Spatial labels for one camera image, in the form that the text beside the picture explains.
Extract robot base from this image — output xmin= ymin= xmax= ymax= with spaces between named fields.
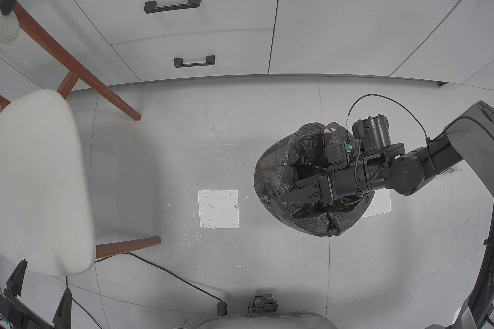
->
xmin=201 ymin=294 xmax=338 ymax=329

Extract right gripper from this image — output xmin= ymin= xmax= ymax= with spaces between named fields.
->
xmin=277 ymin=158 xmax=391 ymax=206

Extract clear wrapper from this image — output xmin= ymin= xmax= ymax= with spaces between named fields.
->
xmin=436 ymin=165 xmax=463 ymax=178

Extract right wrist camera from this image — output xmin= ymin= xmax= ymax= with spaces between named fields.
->
xmin=324 ymin=142 xmax=354 ymax=171

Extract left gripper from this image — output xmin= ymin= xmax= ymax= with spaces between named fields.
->
xmin=0 ymin=260 xmax=74 ymax=329

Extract white cabinet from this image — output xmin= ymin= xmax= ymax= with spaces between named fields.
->
xmin=0 ymin=0 xmax=494 ymax=89

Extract black cable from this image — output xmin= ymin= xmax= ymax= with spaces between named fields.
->
xmin=66 ymin=252 xmax=228 ymax=329
xmin=346 ymin=94 xmax=431 ymax=145

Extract black plastic bag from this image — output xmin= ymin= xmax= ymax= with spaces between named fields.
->
xmin=253 ymin=122 xmax=376 ymax=238

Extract white chair wooden legs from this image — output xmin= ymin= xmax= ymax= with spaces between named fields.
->
xmin=0 ymin=0 xmax=162 ymax=279

